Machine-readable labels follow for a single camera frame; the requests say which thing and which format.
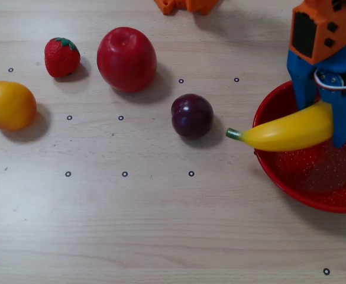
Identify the red plastic apple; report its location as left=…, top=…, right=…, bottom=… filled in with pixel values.
left=96, top=27, right=158, bottom=93

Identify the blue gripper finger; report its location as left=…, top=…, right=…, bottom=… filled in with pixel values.
left=287, top=70, right=320, bottom=111
left=316, top=68, right=346, bottom=149

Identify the orange plastic orange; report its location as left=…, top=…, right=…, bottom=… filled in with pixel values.
left=0, top=80, right=38, bottom=132

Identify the blue gripper body with motor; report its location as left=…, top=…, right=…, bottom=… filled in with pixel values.
left=287, top=40, right=346, bottom=95

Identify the dark purple plastic plum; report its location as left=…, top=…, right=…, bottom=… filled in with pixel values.
left=170, top=93, right=215, bottom=140

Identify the red plastic strawberry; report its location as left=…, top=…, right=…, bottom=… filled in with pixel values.
left=44, top=37, right=81, bottom=79

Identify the red black white servo cable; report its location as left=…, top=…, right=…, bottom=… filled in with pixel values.
left=313, top=68, right=346, bottom=91

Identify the yellow plastic banana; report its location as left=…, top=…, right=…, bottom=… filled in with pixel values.
left=225, top=96, right=346, bottom=153

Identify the red speckled bowl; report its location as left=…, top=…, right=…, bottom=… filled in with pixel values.
left=251, top=79, right=346, bottom=214

